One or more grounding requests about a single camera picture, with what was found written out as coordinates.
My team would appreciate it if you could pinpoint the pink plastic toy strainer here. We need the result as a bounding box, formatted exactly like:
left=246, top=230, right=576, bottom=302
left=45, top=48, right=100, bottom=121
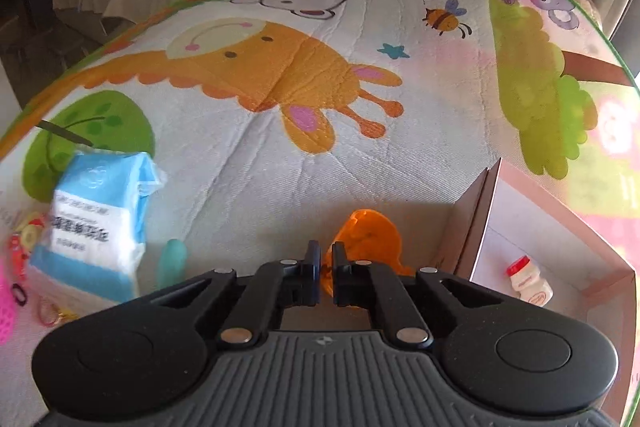
left=0, top=262, right=17, bottom=345

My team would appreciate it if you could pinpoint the blue white tissue pack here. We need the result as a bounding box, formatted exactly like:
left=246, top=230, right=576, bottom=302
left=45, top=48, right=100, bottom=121
left=27, top=150, right=165, bottom=314

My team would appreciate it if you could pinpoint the small white red-cap bottle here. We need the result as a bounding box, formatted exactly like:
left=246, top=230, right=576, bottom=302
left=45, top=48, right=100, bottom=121
left=506, top=256, right=553, bottom=307

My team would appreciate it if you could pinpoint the teal plastic crank toy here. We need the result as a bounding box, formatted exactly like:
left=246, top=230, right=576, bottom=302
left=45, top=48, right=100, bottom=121
left=155, top=239, right=188, bottom=289

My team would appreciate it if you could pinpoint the colourful cartoon play mat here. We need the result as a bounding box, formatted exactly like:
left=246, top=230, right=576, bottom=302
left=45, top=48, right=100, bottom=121
left=1, top=0, right=639, bottom=426

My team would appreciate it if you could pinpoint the pink cardboard box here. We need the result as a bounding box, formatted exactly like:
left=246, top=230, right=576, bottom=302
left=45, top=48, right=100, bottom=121
left=435, top=159, right=638, bottom=424

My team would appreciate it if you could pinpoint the orange plastic fish toy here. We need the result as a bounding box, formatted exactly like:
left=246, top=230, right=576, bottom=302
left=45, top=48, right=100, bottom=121
left=333, top=209, right=416, bottom=277

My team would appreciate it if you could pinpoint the pink cartoon toy camera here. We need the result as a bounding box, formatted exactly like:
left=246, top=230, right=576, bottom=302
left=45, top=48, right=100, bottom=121
left=8, top=211, right=47, bottom=281

